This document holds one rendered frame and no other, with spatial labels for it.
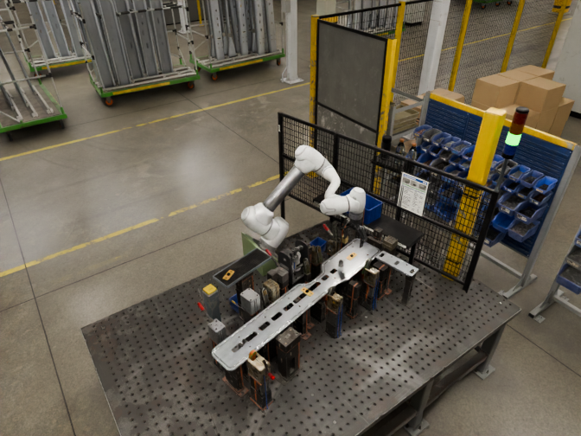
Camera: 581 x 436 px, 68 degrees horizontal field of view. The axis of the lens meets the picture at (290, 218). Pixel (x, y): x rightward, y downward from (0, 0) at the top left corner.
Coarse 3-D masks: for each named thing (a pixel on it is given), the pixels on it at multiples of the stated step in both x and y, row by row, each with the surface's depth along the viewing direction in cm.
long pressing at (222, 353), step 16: (352, 240) 314; (336, 256) 301; (368, 256) 300; (336, 272) 287; (352, 272) 287; (320, 288) 276; (272, 304) 265; (288, 304) 265; (304, 304) 265; (256, 320) 255; (272, 320) 255; (288, 320) 254; (240, 336) 246; (256, 336) 246; (272, 336) 246; (224, 352) 237; (240, 352) 237
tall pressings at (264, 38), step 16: (208, 0) 874; (224, 0) 893; (240, 0) 906; (256, 0) 903; (208, 16) 910; (240, 16) 920; (256, 16) 920; (272, 16) 940; (224, 32) 941; (240, 32) 937; (256, 32) 938; (272, 32) 956; (224, 48) 956; (240, 48) 958; (256, 48) 956; (272, 48) 972
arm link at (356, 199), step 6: (354, 192) 266; (360, 192) 266; (348, 198) 268; (354, 198) 267; (360, 198) 266; (348, 204) 267; (354, 204) 268; (360, 204) 269; (348, 210) 269; (354, 210) 271; (360, 210) 272
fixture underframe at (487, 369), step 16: (496, 336) 312; (480, 352) 326; (464, 368) 316; (480, 368) 336; (448, 384) 305; (416, 400) 286; (432, 400) 298; (400, 416) 286; (416, 416) 292; (384, 432) 278; (416, 432) 300
